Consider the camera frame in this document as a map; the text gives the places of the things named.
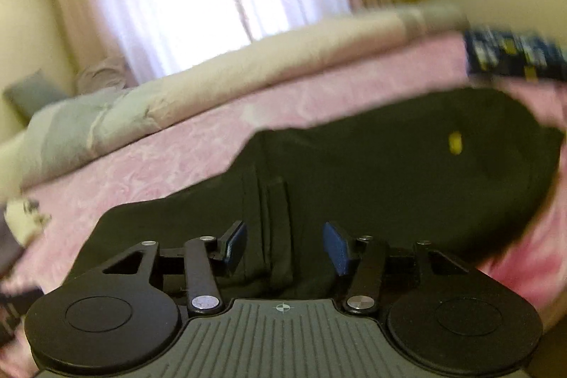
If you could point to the black pants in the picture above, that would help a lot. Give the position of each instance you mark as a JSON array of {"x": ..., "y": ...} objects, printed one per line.
[{"x": 376, "y": 174}]

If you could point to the navy floral folded cloth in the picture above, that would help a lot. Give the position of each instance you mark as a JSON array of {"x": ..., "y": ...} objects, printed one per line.
[{"x": 514, "y": 52}]

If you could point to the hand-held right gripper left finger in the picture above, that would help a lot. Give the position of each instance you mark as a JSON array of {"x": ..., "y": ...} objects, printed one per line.
[{"x": 235, "y": 245}]

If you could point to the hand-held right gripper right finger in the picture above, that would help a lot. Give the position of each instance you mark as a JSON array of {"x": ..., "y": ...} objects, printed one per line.
[{"x": 336, "y": 247}]

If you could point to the purple and white sweater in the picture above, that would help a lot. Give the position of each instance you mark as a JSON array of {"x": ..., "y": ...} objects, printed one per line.
[{"x": 9, "y": 238}]

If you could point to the pink rose printed blanket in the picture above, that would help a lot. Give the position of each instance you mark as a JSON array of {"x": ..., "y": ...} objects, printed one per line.
[{"x": 177, "y": 147}]

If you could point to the grey and pink duvet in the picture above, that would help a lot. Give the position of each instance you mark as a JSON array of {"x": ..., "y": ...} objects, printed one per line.
[{"x": 177, "y": 90}]

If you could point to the grey pillow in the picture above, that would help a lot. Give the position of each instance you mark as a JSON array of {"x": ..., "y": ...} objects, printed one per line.
[{"x": 35, "y": 94}]

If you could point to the lavender crumpled cloth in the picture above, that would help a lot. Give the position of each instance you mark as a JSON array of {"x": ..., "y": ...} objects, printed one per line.
[{"x": 102, "y": 77}]

